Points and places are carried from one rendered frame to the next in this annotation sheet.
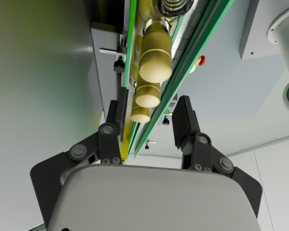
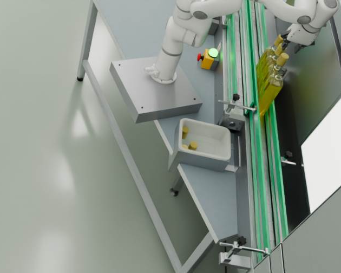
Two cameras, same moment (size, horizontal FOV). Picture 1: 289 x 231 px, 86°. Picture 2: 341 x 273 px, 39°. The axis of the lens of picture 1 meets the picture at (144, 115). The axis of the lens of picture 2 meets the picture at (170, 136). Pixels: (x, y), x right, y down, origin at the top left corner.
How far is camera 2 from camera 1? 1.88 m
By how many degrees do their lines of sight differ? 30
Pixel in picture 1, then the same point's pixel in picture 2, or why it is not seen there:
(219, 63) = not seen: hidden behind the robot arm
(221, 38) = (188, 71)
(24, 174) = (322, 33)
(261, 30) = (178, 73)
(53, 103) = (310, 49)
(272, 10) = (182, 82)
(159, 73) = (283, 55)
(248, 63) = (153, 50)
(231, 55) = not seen: hidden behind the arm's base
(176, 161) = not seen: outside the picture
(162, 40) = (281, 63)
